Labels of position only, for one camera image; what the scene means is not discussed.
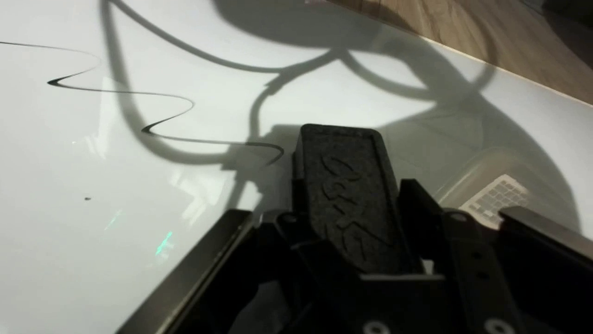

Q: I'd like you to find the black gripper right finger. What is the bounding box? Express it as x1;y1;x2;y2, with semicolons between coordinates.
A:
396;176;470;277

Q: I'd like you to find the large white whiteboard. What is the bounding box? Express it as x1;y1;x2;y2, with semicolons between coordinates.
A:
0;0;593;334

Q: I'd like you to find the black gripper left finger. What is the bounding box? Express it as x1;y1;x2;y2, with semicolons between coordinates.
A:
261;208;335;280

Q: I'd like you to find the black felt whiteboard eraser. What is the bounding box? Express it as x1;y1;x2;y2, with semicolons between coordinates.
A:
290;123;428;279

